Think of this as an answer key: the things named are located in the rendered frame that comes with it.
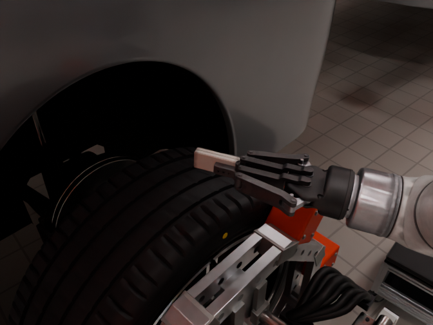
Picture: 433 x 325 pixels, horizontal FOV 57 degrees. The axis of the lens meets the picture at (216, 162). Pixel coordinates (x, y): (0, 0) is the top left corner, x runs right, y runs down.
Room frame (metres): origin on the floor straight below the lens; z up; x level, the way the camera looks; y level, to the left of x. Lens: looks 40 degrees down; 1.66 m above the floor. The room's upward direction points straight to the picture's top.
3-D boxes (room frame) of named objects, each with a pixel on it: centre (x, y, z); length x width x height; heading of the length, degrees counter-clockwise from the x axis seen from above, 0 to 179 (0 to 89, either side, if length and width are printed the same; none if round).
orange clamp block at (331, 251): (0.62, -0.25, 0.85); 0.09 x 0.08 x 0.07; 136
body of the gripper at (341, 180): (0.43, -0.15, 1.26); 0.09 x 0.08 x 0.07; 71
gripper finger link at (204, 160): (0.47, 0.00, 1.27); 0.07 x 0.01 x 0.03; 71
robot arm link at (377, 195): (0.40, -0.22, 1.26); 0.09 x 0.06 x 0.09; 161
